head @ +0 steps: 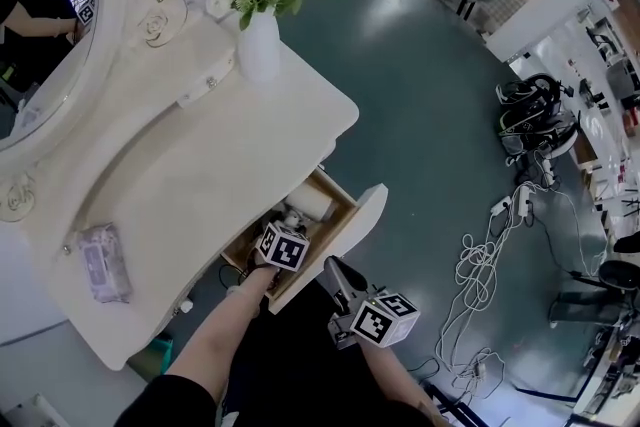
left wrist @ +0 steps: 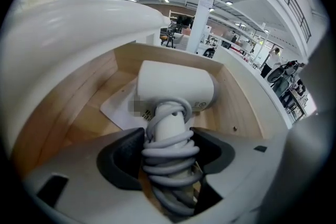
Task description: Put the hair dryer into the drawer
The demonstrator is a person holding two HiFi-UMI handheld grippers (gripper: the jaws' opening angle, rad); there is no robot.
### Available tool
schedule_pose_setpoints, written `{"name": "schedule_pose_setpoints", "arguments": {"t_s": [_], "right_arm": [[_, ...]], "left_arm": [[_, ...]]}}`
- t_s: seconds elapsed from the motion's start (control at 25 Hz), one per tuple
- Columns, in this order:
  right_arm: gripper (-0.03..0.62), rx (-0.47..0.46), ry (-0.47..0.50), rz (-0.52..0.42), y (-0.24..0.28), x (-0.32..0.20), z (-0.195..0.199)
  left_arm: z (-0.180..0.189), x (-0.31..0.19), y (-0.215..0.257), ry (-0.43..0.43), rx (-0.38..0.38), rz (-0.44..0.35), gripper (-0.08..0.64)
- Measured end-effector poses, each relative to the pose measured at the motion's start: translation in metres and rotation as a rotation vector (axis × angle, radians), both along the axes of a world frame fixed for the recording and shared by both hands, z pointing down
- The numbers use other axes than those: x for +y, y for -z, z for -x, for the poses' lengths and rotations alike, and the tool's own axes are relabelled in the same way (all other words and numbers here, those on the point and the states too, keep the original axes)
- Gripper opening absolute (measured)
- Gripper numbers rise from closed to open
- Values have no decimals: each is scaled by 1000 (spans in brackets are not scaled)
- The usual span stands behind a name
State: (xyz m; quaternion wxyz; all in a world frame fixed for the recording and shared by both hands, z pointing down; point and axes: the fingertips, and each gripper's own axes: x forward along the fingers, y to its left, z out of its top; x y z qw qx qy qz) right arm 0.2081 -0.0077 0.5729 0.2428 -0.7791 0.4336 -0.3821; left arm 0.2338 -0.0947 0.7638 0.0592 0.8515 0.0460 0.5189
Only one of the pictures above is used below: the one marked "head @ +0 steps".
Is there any person's right forearm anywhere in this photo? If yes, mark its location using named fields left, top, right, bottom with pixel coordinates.
left=357, top=337, right=441, bottom=421

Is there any black round stool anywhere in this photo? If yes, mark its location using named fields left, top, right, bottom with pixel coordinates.
left=549, top=259, right=640, bottom=329

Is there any person's black clothing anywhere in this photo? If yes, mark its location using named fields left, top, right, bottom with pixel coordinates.
left=112, top=274, right=451, bottom=427

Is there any person's left forearm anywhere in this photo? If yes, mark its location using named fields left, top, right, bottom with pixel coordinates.
left=164, top=264, right=281, bottom=409

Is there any purple wet wipes pack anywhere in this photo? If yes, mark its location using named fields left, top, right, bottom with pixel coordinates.
left=75, top=223, right=134, bottom=305

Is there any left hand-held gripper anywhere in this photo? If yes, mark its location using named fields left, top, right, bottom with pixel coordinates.
left=254, top=209, right=312, bottom=273

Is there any cream hair dryer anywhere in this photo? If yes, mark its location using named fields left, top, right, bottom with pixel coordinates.
left=283, top=184, right=335, bottom=236

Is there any wooden drawer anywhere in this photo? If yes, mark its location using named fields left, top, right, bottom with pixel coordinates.
left=220, top=167, right=390, bottom=315

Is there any tangle of white cables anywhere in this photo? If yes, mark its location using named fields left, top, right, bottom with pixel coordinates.
left=434, top=149, right=609, bottom=399

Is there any teal rolled mat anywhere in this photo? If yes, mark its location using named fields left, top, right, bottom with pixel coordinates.
left=127, top=334, right=174, bottom=376

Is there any oval white-framed mirror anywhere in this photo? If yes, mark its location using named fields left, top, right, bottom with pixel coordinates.
left=0, top=0, right=100, bottom=151

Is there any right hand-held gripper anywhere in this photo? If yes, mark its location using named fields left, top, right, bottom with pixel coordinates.
left=323, top=255, right=421, bottom=351

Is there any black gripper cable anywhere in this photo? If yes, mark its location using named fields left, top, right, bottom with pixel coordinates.
left=218, top=262, right=256, bottom=289

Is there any pile of black headgear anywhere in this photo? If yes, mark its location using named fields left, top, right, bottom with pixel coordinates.
left=494, top=73, right=581, bottom=166

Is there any white vase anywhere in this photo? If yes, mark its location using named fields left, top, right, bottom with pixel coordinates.
left=237, top=12, right=281, bottom=84

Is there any white dressing table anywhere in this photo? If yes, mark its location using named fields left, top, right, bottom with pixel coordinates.
left=0, top=0, right=389, bottom=372

